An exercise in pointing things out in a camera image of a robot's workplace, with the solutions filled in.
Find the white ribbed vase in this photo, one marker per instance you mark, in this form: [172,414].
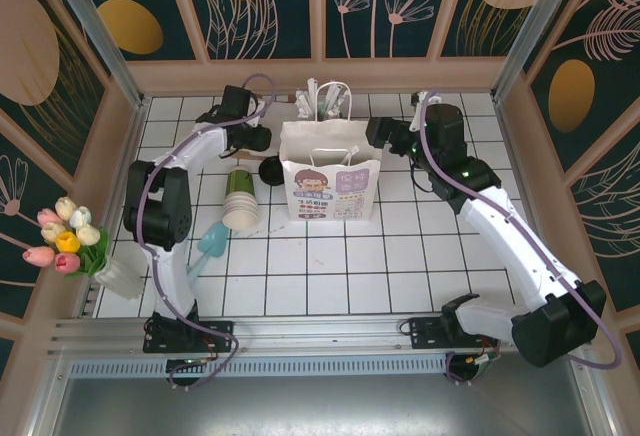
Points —
[120,278]

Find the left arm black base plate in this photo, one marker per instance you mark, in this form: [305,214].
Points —
[220,336]

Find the aluminium frame post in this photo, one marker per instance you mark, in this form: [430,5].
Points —
[95,31]
[532,31]

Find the white printed paper bag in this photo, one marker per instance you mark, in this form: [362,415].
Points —
[310,136]

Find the green paper coffee cup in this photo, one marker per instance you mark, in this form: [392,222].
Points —
[240,181]

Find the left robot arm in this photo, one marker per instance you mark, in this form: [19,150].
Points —
[170,276]

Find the white paper-wrapped straw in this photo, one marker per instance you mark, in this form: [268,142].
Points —
[327,101]
[334,106]
[343,101]
[312,98]
[303,106]

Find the aluminium mounting rail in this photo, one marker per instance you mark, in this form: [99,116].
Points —
[325,336]

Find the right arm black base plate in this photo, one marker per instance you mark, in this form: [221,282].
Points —
[425,333]

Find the stack of cream paper cups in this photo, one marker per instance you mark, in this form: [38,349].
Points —
[240,213]

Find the teal toy shovel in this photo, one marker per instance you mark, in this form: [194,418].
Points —
[214,241]

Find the artificial tulip bouquet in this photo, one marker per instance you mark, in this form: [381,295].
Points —
[65,236]

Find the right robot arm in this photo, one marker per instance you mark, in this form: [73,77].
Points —
[510,241]

